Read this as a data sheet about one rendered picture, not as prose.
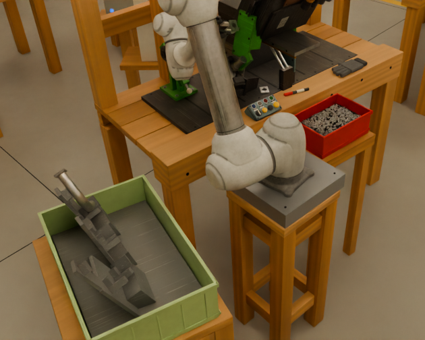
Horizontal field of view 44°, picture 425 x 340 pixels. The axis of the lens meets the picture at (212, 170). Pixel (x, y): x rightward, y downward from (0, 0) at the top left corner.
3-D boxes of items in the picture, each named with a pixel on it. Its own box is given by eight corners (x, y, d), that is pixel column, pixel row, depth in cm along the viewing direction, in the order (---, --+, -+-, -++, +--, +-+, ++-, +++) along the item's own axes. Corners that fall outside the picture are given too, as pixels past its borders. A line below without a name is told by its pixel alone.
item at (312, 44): (320, 48, 247) (320, 42, 245) (294, 59, 240) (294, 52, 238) (265, 23, 272) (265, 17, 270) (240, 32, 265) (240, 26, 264)
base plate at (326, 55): (357, 58, 283) (357, 54, 282) (188, 136, 236) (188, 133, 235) (302, 33, 310) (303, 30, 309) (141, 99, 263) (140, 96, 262)
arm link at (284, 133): (314, 167, 199) (317, 119, 185) (275, 187, 192) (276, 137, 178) (286, 147, 210) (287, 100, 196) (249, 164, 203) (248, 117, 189)
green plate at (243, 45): (259, 59, 252) (268, 16, 242) (246, 61, 248) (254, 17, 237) (244, 52, 260) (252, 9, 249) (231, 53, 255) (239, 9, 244)
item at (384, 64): (399, 76, 291) (404, 51, 281) (171, 193, 226) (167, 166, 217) (379, 67, 300) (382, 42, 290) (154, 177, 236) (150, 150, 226)
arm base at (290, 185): (321, 168, 207) (322, 156, 204) (289, 198, 195) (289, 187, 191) (282, 152, 217) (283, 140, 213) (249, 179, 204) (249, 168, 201)
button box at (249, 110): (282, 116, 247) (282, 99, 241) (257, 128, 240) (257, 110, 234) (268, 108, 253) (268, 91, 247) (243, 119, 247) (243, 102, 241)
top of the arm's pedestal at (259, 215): (340, 197, 209) (341, 189, 207) (284, 238, 194) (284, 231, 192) (280, 162, 229) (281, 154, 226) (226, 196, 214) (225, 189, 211)
